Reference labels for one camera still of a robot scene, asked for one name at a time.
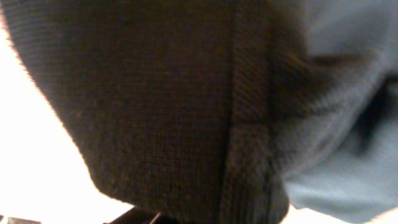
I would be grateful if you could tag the black polo shirt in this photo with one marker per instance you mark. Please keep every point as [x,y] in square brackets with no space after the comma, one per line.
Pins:
[201,110]

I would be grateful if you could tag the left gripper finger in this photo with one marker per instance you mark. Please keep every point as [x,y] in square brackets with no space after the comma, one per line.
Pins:
[140,216]

